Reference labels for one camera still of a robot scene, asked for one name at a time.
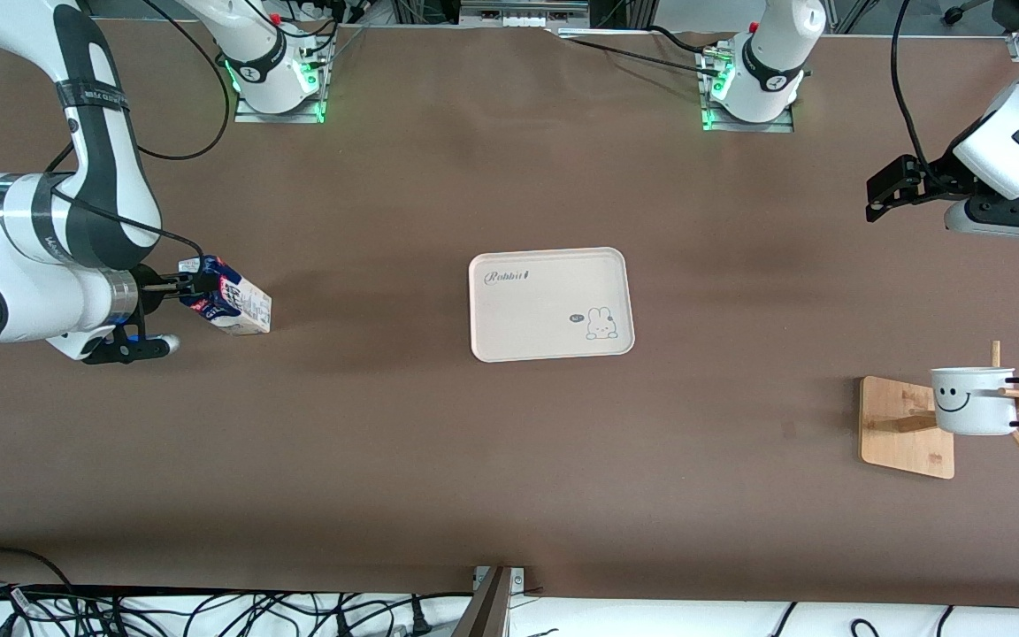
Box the blue white milk carton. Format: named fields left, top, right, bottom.
left=178, top=255, right=272, bottom=336

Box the white smiley face cup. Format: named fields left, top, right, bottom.
left=930, top=367, right=1019, bottom=436

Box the cream rabbit print tray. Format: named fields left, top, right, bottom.
left=469, top=247, right=635, bottom=364

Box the black office chair base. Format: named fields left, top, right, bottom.
left=943, top=0, right=1019, bottom=27

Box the wooden mug stand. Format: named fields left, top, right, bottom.
left=859, top=341, right=1019, bottom=480

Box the white power strip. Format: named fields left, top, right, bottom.
left=459, top=0, right=590, bottom=27

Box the dark metal beam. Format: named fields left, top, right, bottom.
left=452, top=566, right=515, bottom=637

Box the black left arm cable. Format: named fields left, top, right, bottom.
left=890, top=0, right=933, bottom=173

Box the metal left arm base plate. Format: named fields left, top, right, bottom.
left=700, top=44, right=795, bottom=134

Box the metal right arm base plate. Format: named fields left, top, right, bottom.
left=234, top=35, right=328, bottom=125

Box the short black table cable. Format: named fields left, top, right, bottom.
left=647, top=25, right=733, bottom=58

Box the long black table cable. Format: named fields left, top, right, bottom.
left=573, top=37, right=718, bottom=76

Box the arched black floor cable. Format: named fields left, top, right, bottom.
left=0, top=547, right=77, bottom=602

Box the small metal bracket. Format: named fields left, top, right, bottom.
left=472, top=566, right=526, bottom=592

